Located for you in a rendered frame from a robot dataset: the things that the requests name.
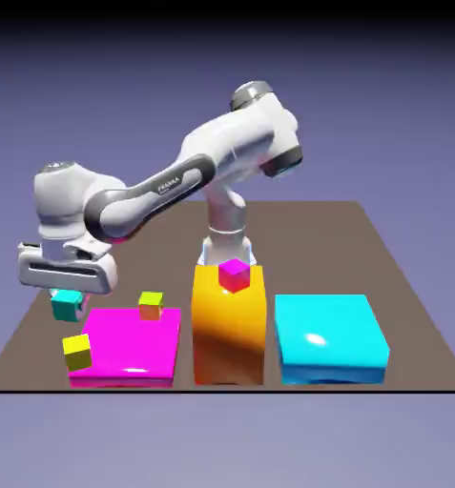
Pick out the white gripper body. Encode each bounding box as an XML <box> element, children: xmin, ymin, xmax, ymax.
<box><xmin>17</xmin><ymin>249</ymin><xmax>119</xmax><ymax>295</ymax></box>

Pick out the small teal cube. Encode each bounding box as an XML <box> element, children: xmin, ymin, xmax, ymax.
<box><xmin>50</xmin><ymin>289</ymin><xmax>84</xmax><ymax>323</ymax></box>

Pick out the small yellow cube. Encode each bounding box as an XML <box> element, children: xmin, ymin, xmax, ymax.
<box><xmin>61</xmin><ymin>333</ymin><xmax>93</xmax><ymax>372</ymax></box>
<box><xmin>137</xmin><ymin>291</ymin><xmax>165</xmax><ymax>322</ymax></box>

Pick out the small magenta cube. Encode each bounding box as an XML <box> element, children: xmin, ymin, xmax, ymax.
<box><xmin>217</xmin><ymin>257</ymin><xmax>252</xmax><ymax>295</ymax></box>

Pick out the large magenta box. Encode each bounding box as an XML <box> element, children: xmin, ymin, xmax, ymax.
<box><xmin>68</xmin><ymin>307</ymin><xmax>182</xmax><ymax>389</ymax></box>

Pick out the large orange box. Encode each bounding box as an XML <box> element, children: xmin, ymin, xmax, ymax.
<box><xmin>191</xmin><ymin>263</ymin><xmax>268</xmax><ymax>387</ymax></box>

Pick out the large cyan box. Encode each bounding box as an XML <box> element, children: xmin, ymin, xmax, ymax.
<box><xmin>274</xmin><ymin>293</ymin><xmax>391</xmax><ymax>385</ymax></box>

